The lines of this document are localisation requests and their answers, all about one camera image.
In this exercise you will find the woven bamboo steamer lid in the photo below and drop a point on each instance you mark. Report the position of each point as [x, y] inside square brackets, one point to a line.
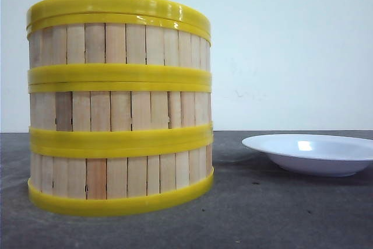
[163, 9]

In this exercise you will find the bamboo steamer basket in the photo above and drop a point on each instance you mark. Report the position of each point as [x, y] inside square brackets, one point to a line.
[107, 51]
[115, 187]
[131, 121]

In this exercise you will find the white plate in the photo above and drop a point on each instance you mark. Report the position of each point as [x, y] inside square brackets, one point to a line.
[317, 155]

